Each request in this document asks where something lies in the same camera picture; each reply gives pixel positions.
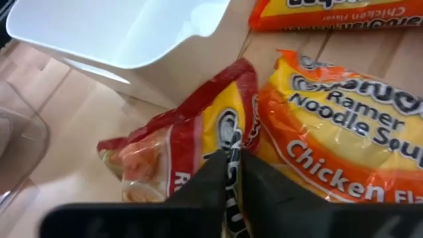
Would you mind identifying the red Maruchan ramen pack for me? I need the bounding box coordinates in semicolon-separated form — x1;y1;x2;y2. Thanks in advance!
96;58;262;238

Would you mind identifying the clear plastic bin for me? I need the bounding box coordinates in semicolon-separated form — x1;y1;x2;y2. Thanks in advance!
0;81;50;212

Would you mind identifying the white plastic bin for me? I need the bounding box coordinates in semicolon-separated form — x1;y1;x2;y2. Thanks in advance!
5;0;257;110

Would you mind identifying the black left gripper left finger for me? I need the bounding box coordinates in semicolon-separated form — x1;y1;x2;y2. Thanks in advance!
165;149;229;204

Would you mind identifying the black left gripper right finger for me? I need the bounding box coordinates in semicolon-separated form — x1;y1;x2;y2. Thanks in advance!
241;150;331;206

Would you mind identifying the orange chicken ramen pack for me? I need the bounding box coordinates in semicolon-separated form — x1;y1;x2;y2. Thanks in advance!
248;0;423;33
256;49;423;204

